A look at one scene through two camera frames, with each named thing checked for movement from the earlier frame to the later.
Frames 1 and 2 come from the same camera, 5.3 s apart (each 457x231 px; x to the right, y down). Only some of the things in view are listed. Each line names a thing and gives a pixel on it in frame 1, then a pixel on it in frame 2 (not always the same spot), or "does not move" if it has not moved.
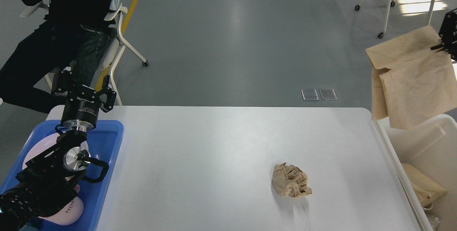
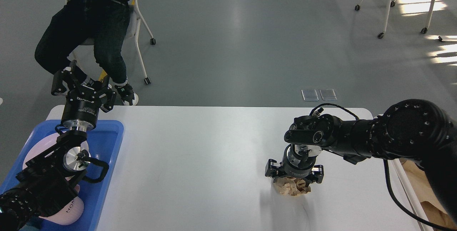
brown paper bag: [411, 82] → [437, 211]
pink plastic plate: [48, 141] does not move
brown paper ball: [290, 180] does not move
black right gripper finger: [448, 32] → [317, 176]
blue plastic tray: [105, 139] does not move
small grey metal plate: [310, 94] does not move
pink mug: [70, 214] does not move
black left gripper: [82, 104] does not move
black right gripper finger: [451, 47] → [272, 168]
